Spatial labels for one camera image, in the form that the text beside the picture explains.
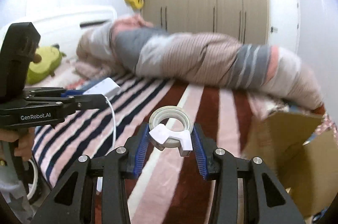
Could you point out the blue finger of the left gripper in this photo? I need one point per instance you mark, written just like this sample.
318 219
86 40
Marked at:
72 93

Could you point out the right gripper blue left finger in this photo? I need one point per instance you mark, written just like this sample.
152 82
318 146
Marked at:
137 146

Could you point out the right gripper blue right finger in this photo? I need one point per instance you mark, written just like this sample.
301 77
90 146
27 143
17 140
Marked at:
204 148

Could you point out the tape roll with white dispenser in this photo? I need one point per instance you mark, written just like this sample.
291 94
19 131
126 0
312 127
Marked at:
163 137

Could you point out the white charger with cable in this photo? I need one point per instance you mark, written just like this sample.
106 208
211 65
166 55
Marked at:
85 132

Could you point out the grey left sleeve forearm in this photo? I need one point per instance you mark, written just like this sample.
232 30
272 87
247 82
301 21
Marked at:
18 190

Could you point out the person's left hand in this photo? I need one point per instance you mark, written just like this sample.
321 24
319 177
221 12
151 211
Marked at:
25 142

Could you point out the pink pillow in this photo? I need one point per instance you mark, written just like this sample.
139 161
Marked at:
65 76

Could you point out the green avocado plush toy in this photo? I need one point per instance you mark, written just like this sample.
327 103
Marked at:
51 58

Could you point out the striped bed blanket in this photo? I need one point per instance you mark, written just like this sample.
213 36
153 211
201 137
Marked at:
234 153

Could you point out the white bed headboard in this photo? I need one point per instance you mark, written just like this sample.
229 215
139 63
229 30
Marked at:
60 25

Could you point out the rolled striped duvet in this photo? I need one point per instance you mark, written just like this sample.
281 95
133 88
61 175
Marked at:
131 44

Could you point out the brown cardboard box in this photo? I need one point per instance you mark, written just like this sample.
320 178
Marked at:
302 151

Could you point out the white door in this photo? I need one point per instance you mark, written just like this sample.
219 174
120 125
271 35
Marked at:
284 24

